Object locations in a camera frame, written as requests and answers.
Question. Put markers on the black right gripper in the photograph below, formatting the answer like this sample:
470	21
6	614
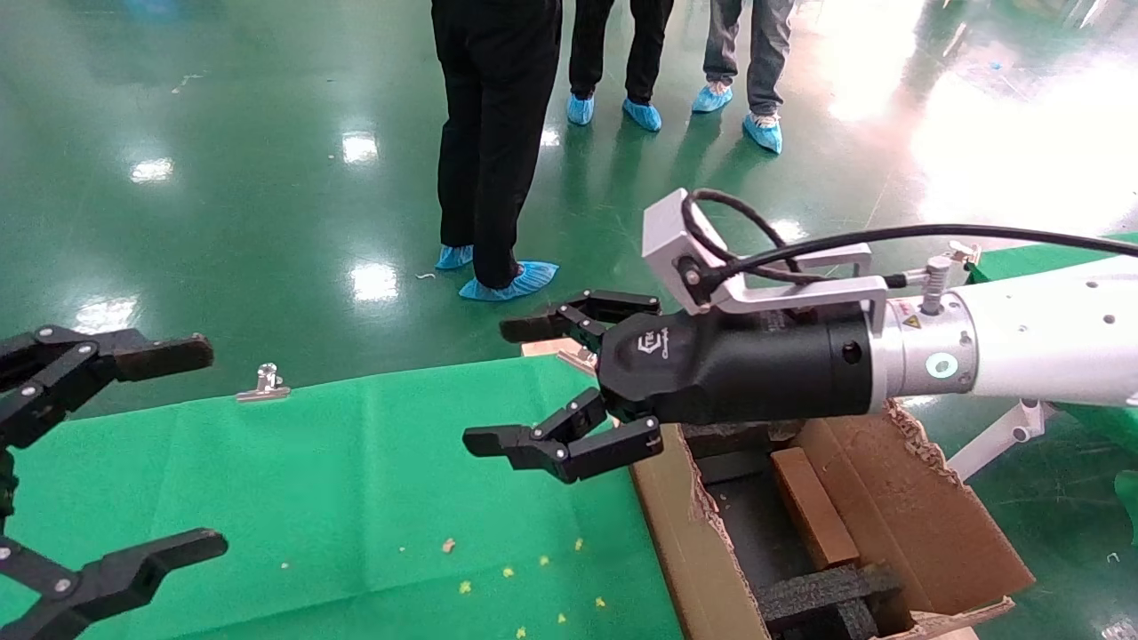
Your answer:
747	369

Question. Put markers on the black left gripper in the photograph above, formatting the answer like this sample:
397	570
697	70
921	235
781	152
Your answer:
5	484

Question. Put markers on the small brown cardboard box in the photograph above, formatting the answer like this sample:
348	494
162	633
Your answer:
813	507

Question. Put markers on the large open cardboard carton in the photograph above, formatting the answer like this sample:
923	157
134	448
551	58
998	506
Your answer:
925	524

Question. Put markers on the blue shoe cover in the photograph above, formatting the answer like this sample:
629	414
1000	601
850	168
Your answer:
452	257
642	115
516	283
711	98
580	109
765	133

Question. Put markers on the silver metal binder clip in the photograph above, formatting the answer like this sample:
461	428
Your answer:
265	384
967	252

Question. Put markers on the black foam insert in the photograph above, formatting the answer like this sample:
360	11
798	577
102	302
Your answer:
818	591
729	440

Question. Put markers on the green table cloth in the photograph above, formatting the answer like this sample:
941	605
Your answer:
356	480
1102	427

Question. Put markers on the person in black trousers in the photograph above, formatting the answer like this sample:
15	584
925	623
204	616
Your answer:
498	133
640	44

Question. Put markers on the person in grey trousers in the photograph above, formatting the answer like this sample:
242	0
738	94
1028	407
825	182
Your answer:
765	53

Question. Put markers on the white metal table stand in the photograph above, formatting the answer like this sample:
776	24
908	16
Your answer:
996	442

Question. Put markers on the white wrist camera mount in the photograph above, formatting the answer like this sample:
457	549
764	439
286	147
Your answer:
662	236

